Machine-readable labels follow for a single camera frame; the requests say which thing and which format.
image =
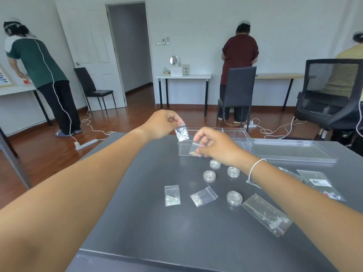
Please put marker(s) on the round vanity mirror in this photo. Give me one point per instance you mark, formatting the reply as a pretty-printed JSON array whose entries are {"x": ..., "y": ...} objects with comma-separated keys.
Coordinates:
[{"x": 174, "y": 60}]

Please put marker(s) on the black mesh office chair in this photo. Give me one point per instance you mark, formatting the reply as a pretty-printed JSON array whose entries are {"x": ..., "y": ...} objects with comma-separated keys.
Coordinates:
[{"x": 331, "y": 90}]

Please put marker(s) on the white power strip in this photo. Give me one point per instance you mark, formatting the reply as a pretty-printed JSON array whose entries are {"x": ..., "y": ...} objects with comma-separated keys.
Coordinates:
[
  {"x": 250, "y": 125},
  {"x": 86, "y": 144}
]

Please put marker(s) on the white wall control panel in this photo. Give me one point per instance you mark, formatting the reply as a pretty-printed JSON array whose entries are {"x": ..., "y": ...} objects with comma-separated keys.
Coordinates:
[{"x": 166, "y": 40}]

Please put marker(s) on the small zip bag white beads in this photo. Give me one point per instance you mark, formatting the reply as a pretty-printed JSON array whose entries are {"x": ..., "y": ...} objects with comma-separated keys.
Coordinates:
[
  {"x": 202, "y": 196},
  {"x": 182, "y": 133},
  {"x": 172, "y": 196}
]

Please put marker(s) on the clear plastic box lid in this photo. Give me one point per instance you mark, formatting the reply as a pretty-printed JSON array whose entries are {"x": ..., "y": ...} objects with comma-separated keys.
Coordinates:
[{"x": 292, "y": 151}]

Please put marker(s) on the person's right forearm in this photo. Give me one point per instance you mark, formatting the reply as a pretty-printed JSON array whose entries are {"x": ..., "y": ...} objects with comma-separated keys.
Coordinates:
[{"x": 306, "y": 206}]

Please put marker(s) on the person's right hand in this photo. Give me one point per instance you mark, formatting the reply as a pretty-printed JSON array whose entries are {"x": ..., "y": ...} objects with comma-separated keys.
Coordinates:
[{"x": 224, "y": 147}]

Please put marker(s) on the dark metal table leg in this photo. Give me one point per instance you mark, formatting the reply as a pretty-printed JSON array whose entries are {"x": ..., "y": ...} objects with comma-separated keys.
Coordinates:
[{"x": 15, "y": 164}]

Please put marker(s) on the person's left hand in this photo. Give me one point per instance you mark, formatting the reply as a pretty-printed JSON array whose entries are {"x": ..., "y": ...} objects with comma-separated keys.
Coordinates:
[{"x": 158, "y": 124}]

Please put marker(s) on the long zip bag clear beads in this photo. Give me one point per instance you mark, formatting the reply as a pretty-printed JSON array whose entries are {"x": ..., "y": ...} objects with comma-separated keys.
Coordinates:
[{"x": 266, "y": 213}]

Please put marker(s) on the labelled zip bag coloured beads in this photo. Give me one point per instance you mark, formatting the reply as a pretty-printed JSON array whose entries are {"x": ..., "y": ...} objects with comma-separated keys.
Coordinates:
[{"x": 320, "y": 182}]

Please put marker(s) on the small round clear jar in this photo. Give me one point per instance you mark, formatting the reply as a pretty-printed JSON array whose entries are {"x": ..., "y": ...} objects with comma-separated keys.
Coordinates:
[
  {"x": 215, "y": 164},
  {"x": 209, "y": 177},
  {"x": 233, "y": 172},
  {"x": 234, "y": 198}
]

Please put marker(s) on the clear plastic organiser box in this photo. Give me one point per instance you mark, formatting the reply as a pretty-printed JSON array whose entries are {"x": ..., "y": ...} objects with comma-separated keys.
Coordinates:
[{"x": 238, "y": 135}]

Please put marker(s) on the white panel door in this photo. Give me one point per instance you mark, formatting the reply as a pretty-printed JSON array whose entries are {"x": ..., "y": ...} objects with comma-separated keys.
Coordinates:
[{"x": 90, "y": 53}]

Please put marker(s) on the wooden table black legs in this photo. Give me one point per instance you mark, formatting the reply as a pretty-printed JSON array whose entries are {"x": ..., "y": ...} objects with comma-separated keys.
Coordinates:
[{"x": 280, "y": 75}]

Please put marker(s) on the person's right thumb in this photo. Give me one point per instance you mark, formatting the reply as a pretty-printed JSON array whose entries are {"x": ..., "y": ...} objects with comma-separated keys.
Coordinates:
[{"x": 202, "y": 151}]

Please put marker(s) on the small bottle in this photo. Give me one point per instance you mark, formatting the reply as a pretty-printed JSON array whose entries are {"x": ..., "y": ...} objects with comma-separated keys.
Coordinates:
[{"x": 166, "y": 72}]

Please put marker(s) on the dark grey dining chair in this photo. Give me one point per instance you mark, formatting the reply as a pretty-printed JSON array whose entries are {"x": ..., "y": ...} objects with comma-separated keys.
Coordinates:
[{"x": 238, "y": 87}]

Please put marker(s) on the white table black legs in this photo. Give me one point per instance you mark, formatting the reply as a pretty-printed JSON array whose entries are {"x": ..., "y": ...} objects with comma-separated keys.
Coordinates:
[
  {"x": 14, "y": 89},
  {"x": 184, "y": 77}
]

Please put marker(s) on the white storage box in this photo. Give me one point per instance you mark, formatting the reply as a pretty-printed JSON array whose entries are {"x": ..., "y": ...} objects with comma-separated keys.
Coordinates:
[{"x": 176, "y": 71}]

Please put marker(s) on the person's left thumb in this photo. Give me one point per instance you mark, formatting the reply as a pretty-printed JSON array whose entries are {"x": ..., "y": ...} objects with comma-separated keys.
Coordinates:
[{"x": 171, "y": 125}]

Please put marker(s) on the person's left forearm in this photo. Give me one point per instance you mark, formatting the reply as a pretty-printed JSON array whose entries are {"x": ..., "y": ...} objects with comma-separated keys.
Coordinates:
[{"x": 71, "y": 195}]

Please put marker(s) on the framed colour sample board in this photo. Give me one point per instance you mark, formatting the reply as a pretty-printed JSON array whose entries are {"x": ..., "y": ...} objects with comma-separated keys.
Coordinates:
[{"x": 4, "y": 77}]

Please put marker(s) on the small zip bag coloured beads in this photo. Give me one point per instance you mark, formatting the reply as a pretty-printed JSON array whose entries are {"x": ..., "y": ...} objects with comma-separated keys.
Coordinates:
[{"x": 194, "y": 150}]

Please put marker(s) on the beige box with sockets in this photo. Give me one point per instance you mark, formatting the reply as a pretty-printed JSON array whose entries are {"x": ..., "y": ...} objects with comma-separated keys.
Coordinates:
[{"x": 185, "y": 69}]

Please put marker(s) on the black dining chair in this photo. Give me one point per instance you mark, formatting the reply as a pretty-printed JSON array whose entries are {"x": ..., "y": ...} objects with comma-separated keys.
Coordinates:
[{"x": 90, "y": 87}]

